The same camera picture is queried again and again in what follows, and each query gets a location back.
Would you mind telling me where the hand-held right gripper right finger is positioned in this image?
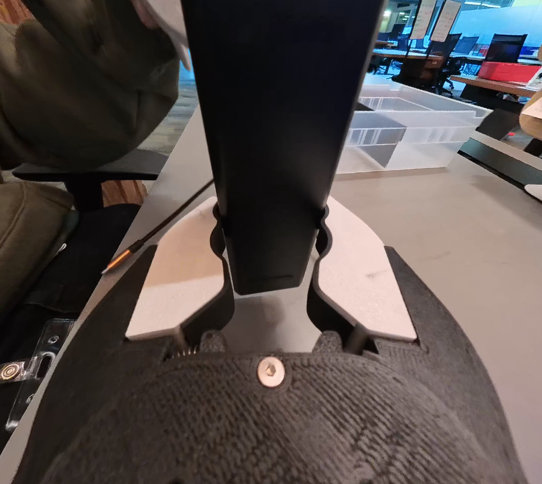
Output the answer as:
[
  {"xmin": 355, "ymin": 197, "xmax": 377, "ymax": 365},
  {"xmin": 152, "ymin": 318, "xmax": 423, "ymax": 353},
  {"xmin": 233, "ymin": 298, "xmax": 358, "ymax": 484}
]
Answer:
[{"xmin": 308, "ymin": 196, "xmax": 418, "ymax": 345}]

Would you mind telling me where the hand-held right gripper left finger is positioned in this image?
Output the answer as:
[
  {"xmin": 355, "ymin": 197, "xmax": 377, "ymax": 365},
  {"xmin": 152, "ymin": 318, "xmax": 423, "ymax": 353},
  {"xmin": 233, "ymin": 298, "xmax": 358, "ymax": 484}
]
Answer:
[{"xmin": 125, "ymin": 196, "xmax": 235, "ymax": 342}]

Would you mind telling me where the black cable with orange plug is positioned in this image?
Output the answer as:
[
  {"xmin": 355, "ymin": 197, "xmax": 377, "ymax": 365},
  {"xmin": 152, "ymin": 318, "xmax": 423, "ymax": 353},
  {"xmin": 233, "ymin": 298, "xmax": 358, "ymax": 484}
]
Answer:
[{"xmin": 102, "ymin": 179, "xmax": 214, "ymax": 275}]

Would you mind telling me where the black USB hub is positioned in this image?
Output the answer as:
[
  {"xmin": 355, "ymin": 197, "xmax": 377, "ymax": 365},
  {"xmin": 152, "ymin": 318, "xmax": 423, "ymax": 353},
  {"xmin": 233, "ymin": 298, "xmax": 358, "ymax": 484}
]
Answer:
[{"xmin": 169, "ymin": 0, "xmax": 407, "ymax": 296}]

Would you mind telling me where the person's left forearm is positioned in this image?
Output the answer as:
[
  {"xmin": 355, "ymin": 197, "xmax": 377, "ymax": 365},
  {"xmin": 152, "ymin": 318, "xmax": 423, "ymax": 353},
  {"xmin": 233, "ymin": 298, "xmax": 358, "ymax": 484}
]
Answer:
[{"xmin": 0, "ymin": 0, "xmax": 183, "ymax": 171}]

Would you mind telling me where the grey desk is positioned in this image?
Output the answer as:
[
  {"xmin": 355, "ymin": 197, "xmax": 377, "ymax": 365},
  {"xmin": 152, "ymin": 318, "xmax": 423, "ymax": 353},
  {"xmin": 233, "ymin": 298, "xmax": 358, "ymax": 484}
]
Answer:
[{"xmin": 0, "ymin": 83, "xmax": 542, "ymax": 484}]

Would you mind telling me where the clear plastic bin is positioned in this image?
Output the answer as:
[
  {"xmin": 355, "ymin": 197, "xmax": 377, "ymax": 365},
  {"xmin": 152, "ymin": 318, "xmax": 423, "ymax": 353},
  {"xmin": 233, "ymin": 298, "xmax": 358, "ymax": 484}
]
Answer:
[{"xmin": 336, "ymin": 83, "xmax": 493, "ymax": 174}]

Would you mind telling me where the clear badge holder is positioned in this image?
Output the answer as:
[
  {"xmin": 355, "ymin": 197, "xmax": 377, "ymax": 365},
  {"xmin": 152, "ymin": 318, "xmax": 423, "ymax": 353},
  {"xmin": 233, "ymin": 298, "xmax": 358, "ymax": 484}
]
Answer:
[{"xmin": 0, "ymin": 318, "xmax": 75, "ymax": 429}]

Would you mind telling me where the wooden office table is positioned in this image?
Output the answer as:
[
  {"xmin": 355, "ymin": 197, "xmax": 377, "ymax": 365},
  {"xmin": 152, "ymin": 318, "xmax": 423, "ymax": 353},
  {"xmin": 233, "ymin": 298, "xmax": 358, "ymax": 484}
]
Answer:
[{"xmin": 450, "ymin": 75, "xmax": 538, "ymax": 98}]

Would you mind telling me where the instruction sheet on stand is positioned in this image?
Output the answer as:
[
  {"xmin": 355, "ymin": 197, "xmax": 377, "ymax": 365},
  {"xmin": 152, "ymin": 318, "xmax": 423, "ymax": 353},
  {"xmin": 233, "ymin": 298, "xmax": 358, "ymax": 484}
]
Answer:
[{"xmin": 519, "ymin": 90, "xmax": 542, "ymax": 141}]

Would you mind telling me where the small red bin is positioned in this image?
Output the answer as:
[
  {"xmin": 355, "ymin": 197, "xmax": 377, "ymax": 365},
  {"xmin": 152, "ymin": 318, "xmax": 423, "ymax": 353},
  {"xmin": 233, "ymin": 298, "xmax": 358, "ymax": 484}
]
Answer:
[{"xmin": 478, "ymin": 61, "xmax": 542, "ymax": 84}]

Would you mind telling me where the white paper sign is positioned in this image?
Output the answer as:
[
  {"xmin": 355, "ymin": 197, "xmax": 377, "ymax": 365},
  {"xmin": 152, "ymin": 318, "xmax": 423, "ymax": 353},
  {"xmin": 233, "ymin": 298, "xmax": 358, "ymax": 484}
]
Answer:
[
  {"xmin": 432, "ymin": 0, "xmax": 462, "ymax": 43},
  {"xmin": 410, "ymin": 0, "xmax": 438, "ymax": 40}
]

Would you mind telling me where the small black monitor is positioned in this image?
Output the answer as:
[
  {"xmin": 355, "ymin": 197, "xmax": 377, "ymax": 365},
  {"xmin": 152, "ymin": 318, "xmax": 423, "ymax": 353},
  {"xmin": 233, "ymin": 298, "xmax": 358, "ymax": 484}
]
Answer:
[{"xmin": 484, "ymin": 34, "xmax": 528, "ymax": 64}]

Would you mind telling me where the black desk rail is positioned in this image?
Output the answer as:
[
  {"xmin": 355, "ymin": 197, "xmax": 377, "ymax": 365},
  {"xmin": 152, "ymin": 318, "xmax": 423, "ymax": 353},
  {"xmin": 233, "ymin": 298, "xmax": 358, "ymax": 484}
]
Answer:
[{"xmin": 458, "ymin": 131, "xmax": 542, "ymax": 192}]

